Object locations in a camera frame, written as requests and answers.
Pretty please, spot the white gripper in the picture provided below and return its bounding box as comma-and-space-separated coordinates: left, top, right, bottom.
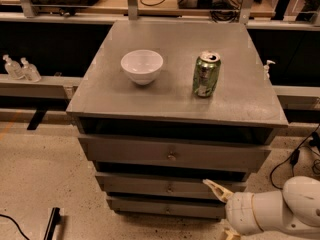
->
203, 179, 262, 240

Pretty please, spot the grey drawer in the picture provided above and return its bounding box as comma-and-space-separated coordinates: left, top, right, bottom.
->
94, 171, 248, 202
78, 135, 270, 172
107, 196, 226, 220

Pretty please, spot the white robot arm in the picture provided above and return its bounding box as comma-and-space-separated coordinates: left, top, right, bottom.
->
203, 176, 320, 240

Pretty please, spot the grey drawer cabinet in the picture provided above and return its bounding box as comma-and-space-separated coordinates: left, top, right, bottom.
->
67, 21, 288, 204

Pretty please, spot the grey bottom drawer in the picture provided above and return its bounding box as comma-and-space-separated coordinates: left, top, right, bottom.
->
107, 196, 226, 220

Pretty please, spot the grey top drawer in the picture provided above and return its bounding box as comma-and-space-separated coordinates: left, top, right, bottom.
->
78, 135, 270, 172

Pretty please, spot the green soda can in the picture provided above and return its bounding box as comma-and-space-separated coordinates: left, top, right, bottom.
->
193, 50, 221, 98

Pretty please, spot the white pump bottle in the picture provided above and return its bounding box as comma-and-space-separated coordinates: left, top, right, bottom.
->
263, 60, 276, 79

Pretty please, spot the black floor stand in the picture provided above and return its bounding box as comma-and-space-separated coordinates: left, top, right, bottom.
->
43, 207, 61, 240

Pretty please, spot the white ceramic bowl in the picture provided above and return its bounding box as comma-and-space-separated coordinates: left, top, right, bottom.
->
121, 50, 163, 85

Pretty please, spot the black box on shelf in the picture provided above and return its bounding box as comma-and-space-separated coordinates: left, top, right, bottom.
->
177, 0, 213, 9

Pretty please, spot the clear bottle far left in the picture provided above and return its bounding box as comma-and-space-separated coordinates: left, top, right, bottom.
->
3, 54, 24, 80

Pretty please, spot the black power cable right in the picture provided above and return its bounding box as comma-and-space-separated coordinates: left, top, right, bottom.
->
269, 123, 320, 191

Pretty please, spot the coiled black cables shelf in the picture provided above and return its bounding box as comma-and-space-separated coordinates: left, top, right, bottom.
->
210, 0, 240, 23

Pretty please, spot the black cable floor left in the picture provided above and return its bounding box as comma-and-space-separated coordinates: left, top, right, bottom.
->
0, 213, 31, 240

